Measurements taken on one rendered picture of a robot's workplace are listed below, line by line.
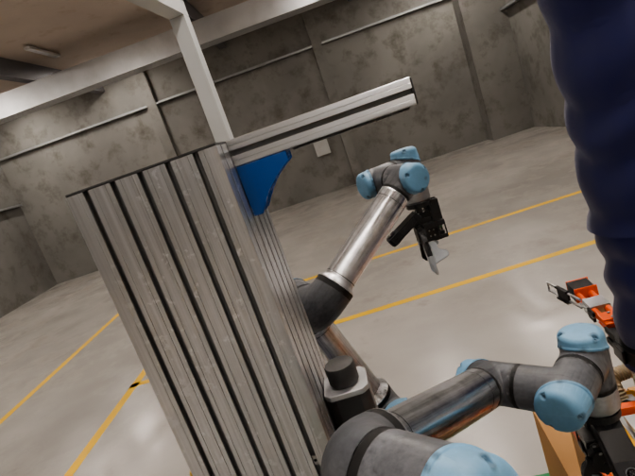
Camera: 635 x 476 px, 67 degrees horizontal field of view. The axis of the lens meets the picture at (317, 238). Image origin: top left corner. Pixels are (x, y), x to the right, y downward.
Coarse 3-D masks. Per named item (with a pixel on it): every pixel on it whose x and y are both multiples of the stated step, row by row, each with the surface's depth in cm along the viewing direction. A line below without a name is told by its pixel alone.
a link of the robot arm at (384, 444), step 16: (384, 432) 54; (400, 432) 53; (368, 448) 52; (384, 448) 51; (400, 448) 50; (416, 448) 49; (432, 448) 49; (448, 448) 48; (464, 448) 48; (352, 464) 51; (368, 464) 50; (384, 464) 49; (400, 464) 48; (416, 464) 47; (432, 464) 46; (448, 464) 46; (464, 464) 45; (480, 464) 45; (496, 464) 46
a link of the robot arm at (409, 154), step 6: (396, 150) 134; (402, 150) 130; (408, 150) 129; (414, 150) 130; (390, 156) 132; (396, 156) 130; (402, 156) 129; (408, 156) 129; (414, 156) 130; (396, 162) 129; (402, 162) 130; (420, 162) 133
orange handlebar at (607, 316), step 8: (576, 296) 164; (592, 296) 161; (600, 312) 150; (608, 312) 146; (600, 320) 146; (608, 320) 144; (632, 400) 110; (624, 408) 109; (632, 408) 109; (600, 472) 95
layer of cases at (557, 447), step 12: (540, 420) 206; (540, 432) 211; (552, 432) 198; (552, 444) 192; (564, 444) 189; (552, 456) 198; (564, 456) 184; (552, 468) 208; (564, 468) 179; (576, 468) 177
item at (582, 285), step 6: (570, 282) 171; (576, 282) 169; (582, 282) 168; (588, 282) 166; (570, 288) 169; (576, 288) 165; (582, 288) 164; (588, 288) 164; (594, 288) 164; (582, 294) 165; (576, 300) 166
